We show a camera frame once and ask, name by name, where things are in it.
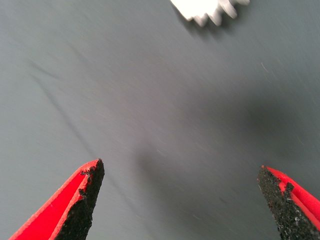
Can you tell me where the dark grey table cloth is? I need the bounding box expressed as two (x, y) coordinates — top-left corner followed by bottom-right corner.
(0, 0), (320, 240)

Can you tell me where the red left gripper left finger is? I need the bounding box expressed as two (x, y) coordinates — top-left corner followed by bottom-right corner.
(8, 158), (106, 240)

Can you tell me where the small steel planetary gear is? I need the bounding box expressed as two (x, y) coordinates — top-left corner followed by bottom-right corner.
(169, 0), (251, 27)

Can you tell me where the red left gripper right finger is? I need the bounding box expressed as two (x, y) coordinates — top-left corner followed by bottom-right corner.
(256, 164), (320, 240)

